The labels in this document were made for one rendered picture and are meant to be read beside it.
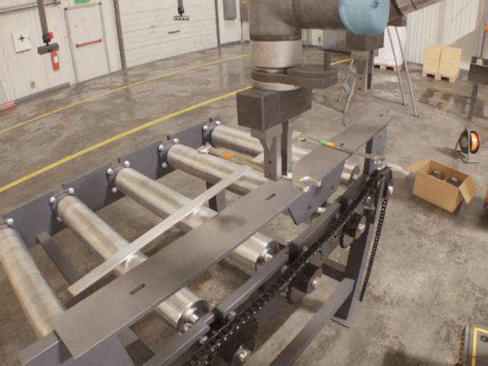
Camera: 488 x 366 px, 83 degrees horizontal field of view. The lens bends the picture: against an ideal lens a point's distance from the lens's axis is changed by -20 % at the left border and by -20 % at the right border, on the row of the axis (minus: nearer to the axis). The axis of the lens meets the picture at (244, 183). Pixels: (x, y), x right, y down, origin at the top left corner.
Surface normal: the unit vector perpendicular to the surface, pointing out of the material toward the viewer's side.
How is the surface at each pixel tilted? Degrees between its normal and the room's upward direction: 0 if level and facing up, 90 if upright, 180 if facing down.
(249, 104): 90
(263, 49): 89
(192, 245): 0
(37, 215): 90
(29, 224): 90
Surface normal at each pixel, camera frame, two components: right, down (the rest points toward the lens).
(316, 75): -0.32, 0.49
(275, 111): 0.76, 0.29
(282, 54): 0.06, 0.50
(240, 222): -0.05, -0.87
